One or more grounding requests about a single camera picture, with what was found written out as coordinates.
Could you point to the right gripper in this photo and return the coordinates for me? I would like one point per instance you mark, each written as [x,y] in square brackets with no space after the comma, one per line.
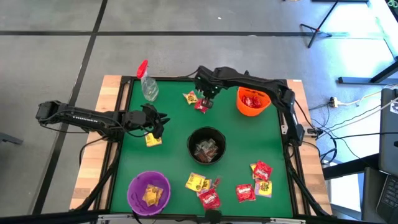
[207,84]

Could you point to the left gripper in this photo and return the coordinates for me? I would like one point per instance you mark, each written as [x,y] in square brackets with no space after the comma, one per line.
[145,119]

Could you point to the black pumpkin bucket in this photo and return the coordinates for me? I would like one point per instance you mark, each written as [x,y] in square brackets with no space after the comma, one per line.
[191,146]

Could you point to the yellow Sour Patch candy pack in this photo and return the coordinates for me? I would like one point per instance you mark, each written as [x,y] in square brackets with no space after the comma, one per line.
[252,169]
[158,192]
[190,98]
[195,182]
[206,185]
[148,196]
[263,188]
[152,140]

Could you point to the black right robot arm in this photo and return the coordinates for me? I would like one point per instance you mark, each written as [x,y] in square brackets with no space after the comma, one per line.
[255,82]

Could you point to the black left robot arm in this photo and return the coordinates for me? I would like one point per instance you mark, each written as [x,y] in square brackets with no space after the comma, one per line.
[87,119]

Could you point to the clear spray bottle red nozzle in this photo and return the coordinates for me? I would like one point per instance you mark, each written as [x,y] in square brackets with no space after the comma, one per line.
[148,87]

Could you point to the orange pumpkin bucket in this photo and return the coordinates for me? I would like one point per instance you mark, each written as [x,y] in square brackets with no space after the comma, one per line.
[248,110]

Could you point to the green table mat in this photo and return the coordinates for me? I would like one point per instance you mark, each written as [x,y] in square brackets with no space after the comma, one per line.
[174,168]

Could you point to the purple pumpkin bucket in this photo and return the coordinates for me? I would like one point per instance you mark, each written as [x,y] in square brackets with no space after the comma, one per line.
[133,193]

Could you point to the small black object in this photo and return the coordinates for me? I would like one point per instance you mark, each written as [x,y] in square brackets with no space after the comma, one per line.
[213,216]

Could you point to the white power strip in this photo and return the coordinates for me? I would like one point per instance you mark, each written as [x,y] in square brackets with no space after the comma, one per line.
[334,101]

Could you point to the black tripod stand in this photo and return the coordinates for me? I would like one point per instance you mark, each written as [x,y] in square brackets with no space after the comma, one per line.
[316,30]

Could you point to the grey furniture foot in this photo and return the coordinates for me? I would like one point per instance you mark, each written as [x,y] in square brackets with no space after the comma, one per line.
[9,138]

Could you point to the black desk leg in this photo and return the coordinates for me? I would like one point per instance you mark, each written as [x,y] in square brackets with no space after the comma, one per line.
[357,80]

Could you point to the grey panel with sticker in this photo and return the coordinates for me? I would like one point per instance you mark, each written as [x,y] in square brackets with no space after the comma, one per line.
[388,146]

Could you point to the grey laptop keyboard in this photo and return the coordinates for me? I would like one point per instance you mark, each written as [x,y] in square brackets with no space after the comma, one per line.
[390,196]

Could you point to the black aluminium table frame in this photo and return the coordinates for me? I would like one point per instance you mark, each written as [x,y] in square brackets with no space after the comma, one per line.
[171,78]

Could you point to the silver frame bracket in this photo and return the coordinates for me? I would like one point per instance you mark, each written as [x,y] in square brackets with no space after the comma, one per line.
[287,221]
[115,217]

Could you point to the table-level camera mount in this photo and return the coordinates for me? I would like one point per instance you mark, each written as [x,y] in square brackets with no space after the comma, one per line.
[201,218]

